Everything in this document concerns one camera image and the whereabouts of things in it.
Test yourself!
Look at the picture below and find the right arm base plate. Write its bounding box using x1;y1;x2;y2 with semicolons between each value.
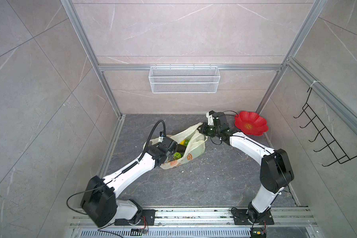
230;207;274;225

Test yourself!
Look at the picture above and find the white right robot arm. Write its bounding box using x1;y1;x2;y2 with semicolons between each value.
197;111;295;224

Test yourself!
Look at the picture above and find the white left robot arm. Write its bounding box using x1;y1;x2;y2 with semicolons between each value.
81;137;178;228

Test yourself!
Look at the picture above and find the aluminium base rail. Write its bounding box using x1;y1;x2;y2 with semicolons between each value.
63;207;323;238

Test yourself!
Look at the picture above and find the red flower-shaped plastic bowl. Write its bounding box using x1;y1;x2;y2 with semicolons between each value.
234;111;269;136

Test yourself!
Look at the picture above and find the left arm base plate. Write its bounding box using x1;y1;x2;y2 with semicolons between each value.
115;209;156;226

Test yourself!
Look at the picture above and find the green spotted fake fruit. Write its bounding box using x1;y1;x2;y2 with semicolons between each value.
173;152;182;160

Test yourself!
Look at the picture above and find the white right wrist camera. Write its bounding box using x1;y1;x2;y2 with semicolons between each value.
206;111;215;126

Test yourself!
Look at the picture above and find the black wire hook rack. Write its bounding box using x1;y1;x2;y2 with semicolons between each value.
293;87;357;167

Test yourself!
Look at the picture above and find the white wire mesh basket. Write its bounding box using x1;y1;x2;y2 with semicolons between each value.
148;66;221;94

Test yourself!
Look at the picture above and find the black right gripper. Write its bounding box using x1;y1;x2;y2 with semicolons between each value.
196;122;221;137

